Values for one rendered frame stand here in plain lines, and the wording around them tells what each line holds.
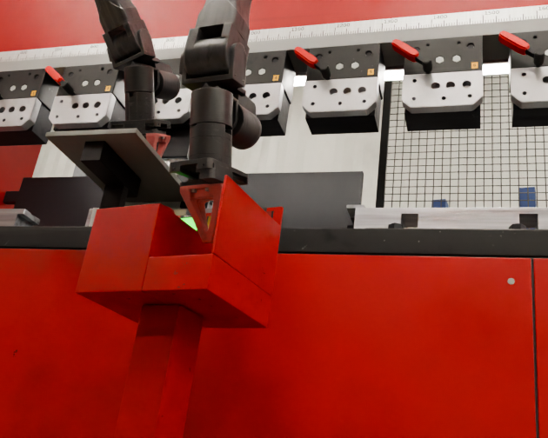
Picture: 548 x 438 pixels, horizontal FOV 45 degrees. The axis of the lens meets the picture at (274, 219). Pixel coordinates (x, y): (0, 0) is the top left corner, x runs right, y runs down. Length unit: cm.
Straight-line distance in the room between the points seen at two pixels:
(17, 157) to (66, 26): 75
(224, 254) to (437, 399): 38
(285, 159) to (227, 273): 577
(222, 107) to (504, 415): 56
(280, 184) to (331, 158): 446
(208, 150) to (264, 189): 107
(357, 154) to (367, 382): 536
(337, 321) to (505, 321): 25
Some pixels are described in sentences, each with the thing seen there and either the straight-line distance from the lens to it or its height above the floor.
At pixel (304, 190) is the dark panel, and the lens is 190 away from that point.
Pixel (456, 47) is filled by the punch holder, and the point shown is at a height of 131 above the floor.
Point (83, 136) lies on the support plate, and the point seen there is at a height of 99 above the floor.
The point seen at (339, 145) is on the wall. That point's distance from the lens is 642.
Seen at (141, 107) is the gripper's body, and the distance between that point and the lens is 132.
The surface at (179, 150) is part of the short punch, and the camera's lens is 145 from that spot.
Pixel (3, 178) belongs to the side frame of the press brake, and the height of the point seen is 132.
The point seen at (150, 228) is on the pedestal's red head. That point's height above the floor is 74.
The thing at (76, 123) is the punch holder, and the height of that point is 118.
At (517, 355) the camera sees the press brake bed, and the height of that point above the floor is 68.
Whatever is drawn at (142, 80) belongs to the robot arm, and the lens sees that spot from 133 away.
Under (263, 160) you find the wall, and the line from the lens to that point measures 669.
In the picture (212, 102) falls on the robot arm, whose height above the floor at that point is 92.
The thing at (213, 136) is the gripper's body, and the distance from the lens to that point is 88.
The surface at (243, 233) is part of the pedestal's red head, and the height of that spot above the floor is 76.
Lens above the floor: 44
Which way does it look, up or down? 24 degrees up
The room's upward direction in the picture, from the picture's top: 8 degrees clockwise
